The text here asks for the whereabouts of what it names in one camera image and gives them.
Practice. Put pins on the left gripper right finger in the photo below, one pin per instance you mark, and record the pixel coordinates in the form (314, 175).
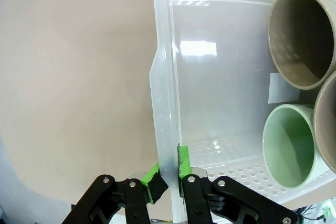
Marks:
(210, 203)

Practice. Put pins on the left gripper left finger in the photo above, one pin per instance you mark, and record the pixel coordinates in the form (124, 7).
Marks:
(118, 203)

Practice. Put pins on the light green cup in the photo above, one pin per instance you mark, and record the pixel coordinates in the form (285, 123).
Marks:
(286, 145)

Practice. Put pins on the white perforated plastic basket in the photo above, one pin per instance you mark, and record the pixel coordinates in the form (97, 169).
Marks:
(223, 90)

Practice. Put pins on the grey beige cup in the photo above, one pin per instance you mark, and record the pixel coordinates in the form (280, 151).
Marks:
(328, 129)

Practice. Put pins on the khaki beige cup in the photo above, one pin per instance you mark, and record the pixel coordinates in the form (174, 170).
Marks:
(296, 37)

